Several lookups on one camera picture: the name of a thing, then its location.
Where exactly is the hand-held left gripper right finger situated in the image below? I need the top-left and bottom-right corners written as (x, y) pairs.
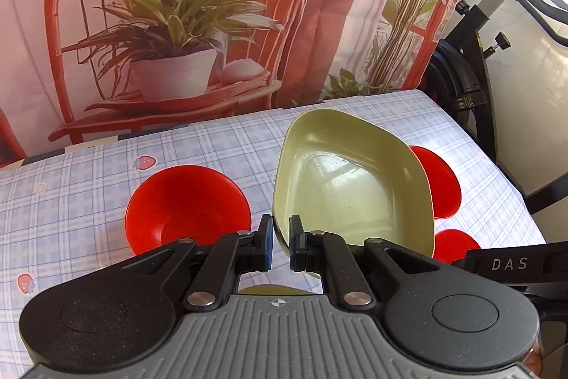
top-left (288, 215), bottom-right (450, 311)

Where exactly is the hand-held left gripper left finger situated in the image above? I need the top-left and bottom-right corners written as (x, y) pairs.
top-left (120, 214), bottom-right (274, 313)

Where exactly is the green deep bowl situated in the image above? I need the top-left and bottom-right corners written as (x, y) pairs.
top-left (272, 108), bottom-right (436, 278)

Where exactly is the green plate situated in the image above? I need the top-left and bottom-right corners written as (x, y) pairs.
top-left (239, 283), bottom-right (312, 298)

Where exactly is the small red bowl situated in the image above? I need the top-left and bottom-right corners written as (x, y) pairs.
top-left (432, 229), bottom-right (482, 265)

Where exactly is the large red bowl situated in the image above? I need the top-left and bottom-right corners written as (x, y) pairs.
top-left (125, 165), bottom-right (253, 260)

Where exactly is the red bowl behind green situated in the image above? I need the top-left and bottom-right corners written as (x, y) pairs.
top-left (408, 145), bottom-right (462, 221)

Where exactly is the checked strawberry tablecloth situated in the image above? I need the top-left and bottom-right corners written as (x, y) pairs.
top-left (0, 90), bottom-right (546, 320)

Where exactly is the black exercise bike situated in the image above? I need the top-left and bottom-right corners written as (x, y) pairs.
top-left (421, 0), bottom-right (568, 215)

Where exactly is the printed chair and plant backdrop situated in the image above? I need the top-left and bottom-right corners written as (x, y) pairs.
top-left (0, 0), bottom-right (485, 169)

